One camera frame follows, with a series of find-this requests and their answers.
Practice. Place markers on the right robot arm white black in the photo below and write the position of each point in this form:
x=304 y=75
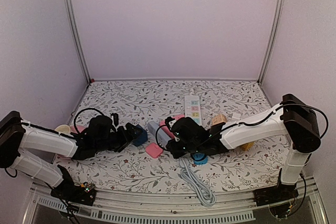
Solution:
x=291 y=117

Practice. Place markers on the white small charger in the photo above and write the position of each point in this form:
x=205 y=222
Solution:
x=236 y=116

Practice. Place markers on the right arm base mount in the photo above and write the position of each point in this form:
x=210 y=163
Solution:
x=274 y=194

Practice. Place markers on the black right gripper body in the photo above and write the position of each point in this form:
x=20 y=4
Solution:
x=190 y=148

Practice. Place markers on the cyan square adapter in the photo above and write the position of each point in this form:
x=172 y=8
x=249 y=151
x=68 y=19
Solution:
x=199 y=159

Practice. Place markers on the pink saucer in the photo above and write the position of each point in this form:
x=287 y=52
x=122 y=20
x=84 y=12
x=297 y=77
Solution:
x=78 y=129

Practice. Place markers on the front aluminium rail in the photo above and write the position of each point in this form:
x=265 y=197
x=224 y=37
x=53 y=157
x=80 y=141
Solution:
x=127 y=207

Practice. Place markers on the cream pink cup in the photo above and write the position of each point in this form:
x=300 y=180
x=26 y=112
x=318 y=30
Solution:
x=63 y=130

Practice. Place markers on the dark blue cube socket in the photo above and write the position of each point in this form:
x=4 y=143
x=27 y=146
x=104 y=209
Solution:
x=141 y=138

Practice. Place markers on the small pink adapter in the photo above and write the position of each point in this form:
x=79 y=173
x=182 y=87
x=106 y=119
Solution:
x=153 y=150

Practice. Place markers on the aluminium frame post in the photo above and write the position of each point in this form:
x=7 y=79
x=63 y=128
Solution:
x=76 y=38
x=271 y=41

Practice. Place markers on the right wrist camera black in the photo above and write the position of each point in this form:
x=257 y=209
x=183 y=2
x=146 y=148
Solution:
x=168 y=124

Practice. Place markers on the left aluminium frame post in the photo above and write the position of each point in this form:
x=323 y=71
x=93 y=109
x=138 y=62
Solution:
x=76 y=38

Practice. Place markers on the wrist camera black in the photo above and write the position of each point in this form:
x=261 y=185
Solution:
x=168 y=124
x=115 y=121

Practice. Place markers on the beige cube socket plug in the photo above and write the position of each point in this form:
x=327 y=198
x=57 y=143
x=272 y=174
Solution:
x=219 y=119

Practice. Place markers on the floral patterned table mat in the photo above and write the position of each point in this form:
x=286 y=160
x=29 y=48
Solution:
x=140 y=102

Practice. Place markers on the yellow cube socket plug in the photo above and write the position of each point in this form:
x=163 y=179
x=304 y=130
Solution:
x=247 y=146

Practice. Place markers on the right aluminium frame post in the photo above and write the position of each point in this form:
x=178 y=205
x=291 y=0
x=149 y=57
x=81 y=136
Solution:
x=271 y=41

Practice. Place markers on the pink triangular socket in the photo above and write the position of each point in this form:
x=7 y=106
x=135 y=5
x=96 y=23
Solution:
x=178 y=117

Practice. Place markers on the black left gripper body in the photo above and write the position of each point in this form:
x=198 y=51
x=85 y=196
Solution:
x=117 y=142

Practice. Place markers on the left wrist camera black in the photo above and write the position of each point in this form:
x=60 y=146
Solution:
x=115 y=121

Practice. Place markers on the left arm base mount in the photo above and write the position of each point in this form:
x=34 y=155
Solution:
x=68 y=191

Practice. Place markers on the white power strip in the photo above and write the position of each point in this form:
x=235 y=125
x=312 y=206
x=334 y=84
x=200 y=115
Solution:
x=192 y=107

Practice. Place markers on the grey-blue power strip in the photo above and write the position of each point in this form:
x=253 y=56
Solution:
x=157 y=131

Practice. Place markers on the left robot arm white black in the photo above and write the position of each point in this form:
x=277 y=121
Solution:
x=18 y=136

